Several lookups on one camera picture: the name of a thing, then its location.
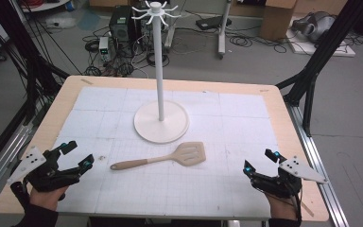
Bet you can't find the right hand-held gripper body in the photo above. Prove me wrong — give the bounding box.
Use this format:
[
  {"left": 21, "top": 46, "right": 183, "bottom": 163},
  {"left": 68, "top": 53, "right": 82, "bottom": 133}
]
[{"left": 250, "top": 155, "right": 329, "bottom": 200}]

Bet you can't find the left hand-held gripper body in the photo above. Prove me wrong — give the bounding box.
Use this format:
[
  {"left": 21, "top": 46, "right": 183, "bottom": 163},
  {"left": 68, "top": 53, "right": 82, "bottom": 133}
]
[{"left": 7, "top": 146, "right": 81, "bottom": 193}]

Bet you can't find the beige slotted spatula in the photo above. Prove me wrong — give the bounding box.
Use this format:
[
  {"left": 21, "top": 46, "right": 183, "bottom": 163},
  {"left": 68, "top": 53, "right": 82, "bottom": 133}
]
[{"left": 109, "top": 141, "right": 207, "bottom": 171}]

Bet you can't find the white utensil stand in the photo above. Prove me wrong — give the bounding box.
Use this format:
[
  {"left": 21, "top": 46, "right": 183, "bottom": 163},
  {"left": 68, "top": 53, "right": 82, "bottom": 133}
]
[{"left": 130, "top": 0, "right": 191, "bottom": 145}]

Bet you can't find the person's left hand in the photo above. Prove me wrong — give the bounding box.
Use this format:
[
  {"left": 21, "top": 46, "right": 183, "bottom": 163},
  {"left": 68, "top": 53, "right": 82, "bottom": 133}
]
[{"left": 28, "top": 184, "right": 69, "bottom": 212}]

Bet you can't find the person's right hand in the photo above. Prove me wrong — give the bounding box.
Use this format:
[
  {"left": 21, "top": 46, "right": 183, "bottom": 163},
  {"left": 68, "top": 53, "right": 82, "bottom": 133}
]
[{"left": 263, "top": 191, "right": 298, "bottom": 221}]

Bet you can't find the white grid paper mat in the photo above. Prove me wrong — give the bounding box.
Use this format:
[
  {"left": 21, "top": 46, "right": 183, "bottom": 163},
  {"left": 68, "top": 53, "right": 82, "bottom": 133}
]
[{"left": 52, "top": 85, "right": 280, "bottom": 220}]

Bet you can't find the bench power supply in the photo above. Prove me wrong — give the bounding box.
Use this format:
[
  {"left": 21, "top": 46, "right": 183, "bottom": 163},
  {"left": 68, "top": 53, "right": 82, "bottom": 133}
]
[{"left": 98, "top": 36, "right": 112, "bottom": 62}]

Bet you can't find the grey bag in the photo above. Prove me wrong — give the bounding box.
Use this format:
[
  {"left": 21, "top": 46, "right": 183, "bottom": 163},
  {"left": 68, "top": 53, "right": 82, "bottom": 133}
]
[{"left": 291, "top": 10, "right": 337, "bottom": 44}]

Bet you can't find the black computer tower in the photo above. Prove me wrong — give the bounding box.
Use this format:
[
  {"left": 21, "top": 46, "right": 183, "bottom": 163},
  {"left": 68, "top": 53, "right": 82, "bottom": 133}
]
[{"left": 108, "top": 5, "right": 137, "bottom": 44}]

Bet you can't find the cardboard box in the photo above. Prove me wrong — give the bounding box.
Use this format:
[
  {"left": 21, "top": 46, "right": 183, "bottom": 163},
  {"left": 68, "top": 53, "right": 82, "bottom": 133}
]
[{"left": 259, "top": 0, "right": 299, "bottom": 42}]

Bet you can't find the white metal stand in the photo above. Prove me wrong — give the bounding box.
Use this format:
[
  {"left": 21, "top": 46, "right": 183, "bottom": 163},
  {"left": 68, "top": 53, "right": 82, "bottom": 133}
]
[{"left": 217, "top": 0, "right": 233, "bottom": 60}]

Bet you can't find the black flat device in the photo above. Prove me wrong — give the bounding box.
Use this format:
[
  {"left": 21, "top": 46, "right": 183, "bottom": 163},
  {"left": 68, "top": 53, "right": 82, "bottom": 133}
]
[{"left": 196, "top": 15, "right": 233, "bottom": 31}]

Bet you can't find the aluminium rail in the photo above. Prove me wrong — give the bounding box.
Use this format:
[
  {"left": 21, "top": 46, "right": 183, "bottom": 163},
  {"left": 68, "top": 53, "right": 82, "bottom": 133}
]
[
  {"left": 0, "top": 122, "right": 34, "bottom": 208},
  {"left": 285, "top": 102, "right": 350, "bottom": 227}
]

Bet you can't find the tangle of black cables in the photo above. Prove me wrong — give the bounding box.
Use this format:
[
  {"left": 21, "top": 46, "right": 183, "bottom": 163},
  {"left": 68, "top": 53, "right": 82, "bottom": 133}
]
[{"left": 82, "top": 26, "right": 171, "bottom": 78}]

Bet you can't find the black frame strut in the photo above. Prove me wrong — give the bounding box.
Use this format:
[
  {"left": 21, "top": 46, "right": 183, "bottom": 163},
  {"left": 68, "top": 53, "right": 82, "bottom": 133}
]
[
  {"left": 0, "top": 0, "right": 71, "bottom": 126},
  {"left": 275, "top": 0, "right": 363, "bottom": 137}
]

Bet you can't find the coiled black cable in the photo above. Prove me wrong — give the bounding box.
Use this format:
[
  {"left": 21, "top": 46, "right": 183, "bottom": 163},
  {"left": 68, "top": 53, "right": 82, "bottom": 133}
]
[{"left": 228, "top": 32, "right": 287, "bottom": 55}]

